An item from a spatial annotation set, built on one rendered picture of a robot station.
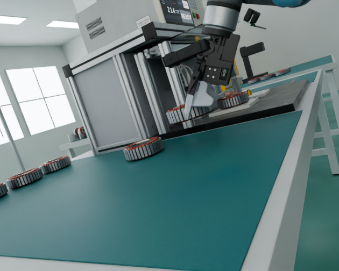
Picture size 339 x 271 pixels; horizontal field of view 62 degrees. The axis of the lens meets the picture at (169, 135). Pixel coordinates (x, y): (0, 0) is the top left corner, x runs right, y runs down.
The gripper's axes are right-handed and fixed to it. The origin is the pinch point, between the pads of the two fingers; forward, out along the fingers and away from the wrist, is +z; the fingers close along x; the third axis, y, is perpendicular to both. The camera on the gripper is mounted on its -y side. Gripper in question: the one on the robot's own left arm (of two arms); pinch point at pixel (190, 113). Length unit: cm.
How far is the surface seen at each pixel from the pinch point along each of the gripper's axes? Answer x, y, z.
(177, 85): 19.5, -9.3, -3.8
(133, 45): 20.4, -26.5, -13.1
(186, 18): 51, -19, -27
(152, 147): -0.2, -8.0, 11.1
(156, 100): 21.8, -15.9, 2.9
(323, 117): 143, 66, 9
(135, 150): -1.8, -11.8, 12.6
